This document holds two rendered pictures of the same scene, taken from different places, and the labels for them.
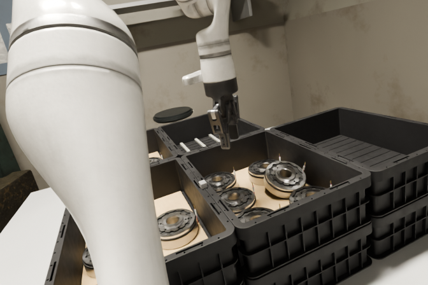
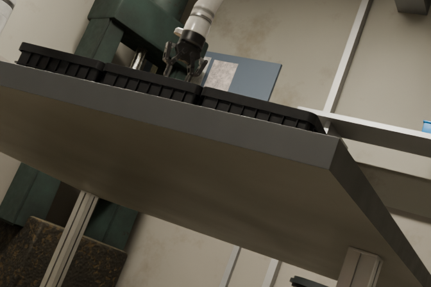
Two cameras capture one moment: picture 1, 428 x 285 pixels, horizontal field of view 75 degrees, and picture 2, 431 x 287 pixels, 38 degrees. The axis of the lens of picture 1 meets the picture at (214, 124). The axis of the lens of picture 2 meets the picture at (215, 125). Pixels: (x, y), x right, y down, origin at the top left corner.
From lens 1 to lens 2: 1.63 m
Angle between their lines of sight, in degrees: 52
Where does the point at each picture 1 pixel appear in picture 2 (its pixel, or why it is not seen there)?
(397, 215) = not seen: hidden behind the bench
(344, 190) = (173, 81)
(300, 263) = not seen: hidden behind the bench
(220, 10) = not seen: outside the picture
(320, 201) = (154, 77)
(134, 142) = not seen: outside the picture
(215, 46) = (195, 8)
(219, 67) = (190, 20)
